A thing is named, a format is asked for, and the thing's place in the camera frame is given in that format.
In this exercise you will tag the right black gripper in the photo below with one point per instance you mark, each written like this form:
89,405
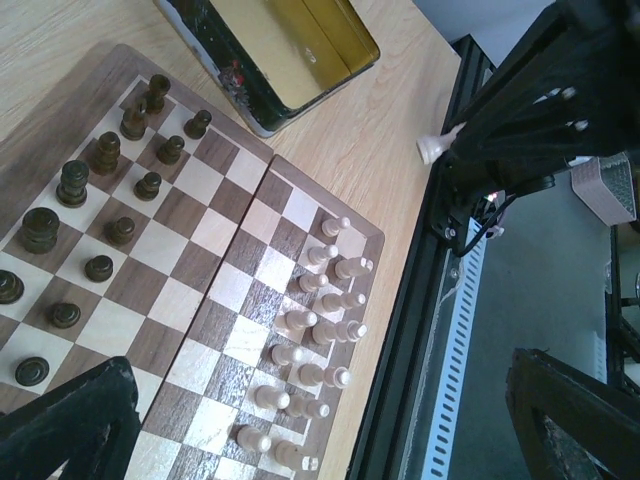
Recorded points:
569,88

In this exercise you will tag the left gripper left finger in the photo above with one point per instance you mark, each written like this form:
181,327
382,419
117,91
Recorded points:
87,427

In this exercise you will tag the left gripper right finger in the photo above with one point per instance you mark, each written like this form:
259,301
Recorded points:
568,424

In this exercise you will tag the white chess rook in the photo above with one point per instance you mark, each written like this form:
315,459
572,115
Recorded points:
431,147

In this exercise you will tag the wooden chess board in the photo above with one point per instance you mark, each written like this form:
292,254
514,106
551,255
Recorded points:
120,236

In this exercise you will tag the gold tin with white pieces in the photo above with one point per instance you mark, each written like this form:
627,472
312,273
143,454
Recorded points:
275,60

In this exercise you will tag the dark chess pawn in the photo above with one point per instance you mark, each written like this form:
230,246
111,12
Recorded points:
196,127

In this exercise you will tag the dark chess rook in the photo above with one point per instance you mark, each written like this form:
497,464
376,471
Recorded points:
158,87

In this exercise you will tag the slotted grey cable duct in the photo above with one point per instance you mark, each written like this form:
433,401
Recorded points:
465,350

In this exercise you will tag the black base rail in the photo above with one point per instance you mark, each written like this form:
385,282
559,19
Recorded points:
411,413

